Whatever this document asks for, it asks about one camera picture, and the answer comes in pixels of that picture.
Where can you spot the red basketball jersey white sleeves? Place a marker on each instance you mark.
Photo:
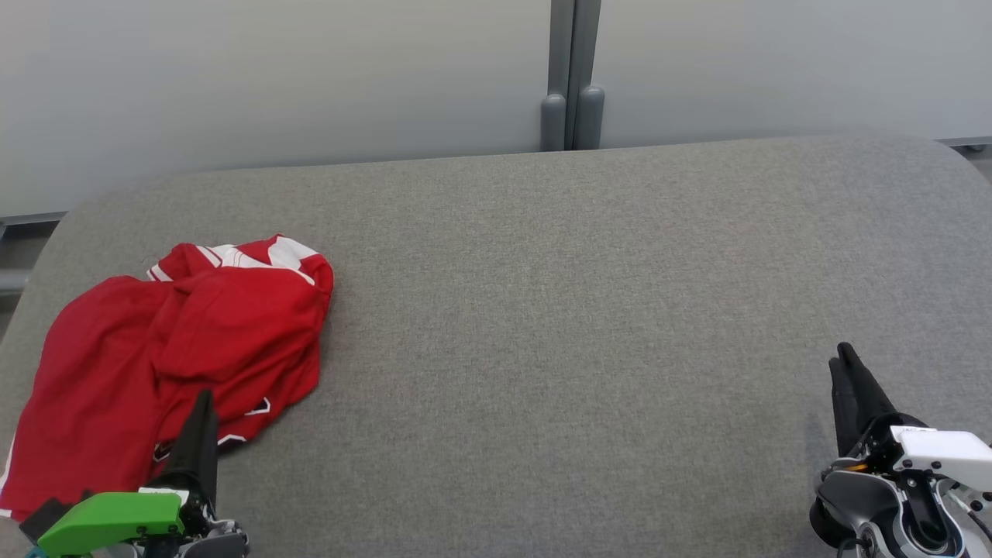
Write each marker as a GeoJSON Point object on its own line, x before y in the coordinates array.
{"type": "Point", "coordinates": [240, 325]}

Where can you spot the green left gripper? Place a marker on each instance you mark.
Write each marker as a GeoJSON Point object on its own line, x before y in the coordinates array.
{"type": "Point", "coordinates": [108, 519]}

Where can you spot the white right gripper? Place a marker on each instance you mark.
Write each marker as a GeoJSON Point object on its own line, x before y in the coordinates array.
{"type": "Point", "coordinates": [945, 453]}

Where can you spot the grey fabric sofa seat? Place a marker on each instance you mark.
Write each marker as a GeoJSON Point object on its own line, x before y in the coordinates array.
{"type": "Point", "coordinates": [558, 325]}

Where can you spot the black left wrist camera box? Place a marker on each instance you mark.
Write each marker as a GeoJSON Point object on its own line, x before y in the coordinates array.
{"type": "Point", "coordinates": [50, 519]}

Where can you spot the grey partition base rail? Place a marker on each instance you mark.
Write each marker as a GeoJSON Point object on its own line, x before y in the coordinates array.
{"type": "Point", "coordinates": [31, 219]}

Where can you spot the grey partition post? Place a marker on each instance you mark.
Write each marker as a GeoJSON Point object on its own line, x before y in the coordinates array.
{"type": "Point", "coordinates": [589, 77]}
{"type": "Point", "coordinates": [556, 77]}

